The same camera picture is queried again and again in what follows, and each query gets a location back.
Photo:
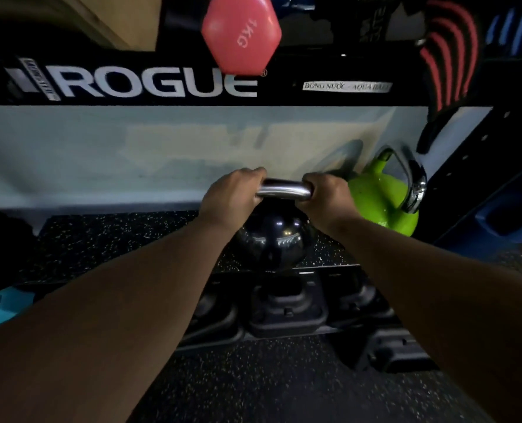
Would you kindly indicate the pink hexagonal dumbbell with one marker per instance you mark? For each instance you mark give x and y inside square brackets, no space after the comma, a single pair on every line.
[241,32]

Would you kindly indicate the person's right thumb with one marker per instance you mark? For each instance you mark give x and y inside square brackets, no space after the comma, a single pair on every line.
[306,189]

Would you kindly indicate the black perforated rack upright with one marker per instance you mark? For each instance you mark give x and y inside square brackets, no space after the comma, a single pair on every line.
[476,171]

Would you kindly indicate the black storage rack shelf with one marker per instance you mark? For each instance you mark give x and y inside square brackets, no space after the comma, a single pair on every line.
[199,81]

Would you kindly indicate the person's right hand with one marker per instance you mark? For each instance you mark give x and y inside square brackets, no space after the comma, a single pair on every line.
[327,202]

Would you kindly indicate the black dumbbell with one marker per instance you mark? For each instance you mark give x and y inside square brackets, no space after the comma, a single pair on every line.
[212,314]
[360,299]
[391,350]

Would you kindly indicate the person's left hand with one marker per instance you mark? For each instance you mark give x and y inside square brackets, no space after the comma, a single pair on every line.
[230,198]

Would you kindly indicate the person's left thumb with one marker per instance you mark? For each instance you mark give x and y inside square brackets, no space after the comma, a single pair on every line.
[261,182]

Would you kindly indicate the person's left forearm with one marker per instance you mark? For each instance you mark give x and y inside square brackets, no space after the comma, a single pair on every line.
[107,312]

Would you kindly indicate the teal dumbbell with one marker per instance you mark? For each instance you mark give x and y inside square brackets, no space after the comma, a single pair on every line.
[1,306]

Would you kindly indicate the person's right forearm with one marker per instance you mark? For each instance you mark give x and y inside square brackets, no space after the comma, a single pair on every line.
[454,303]

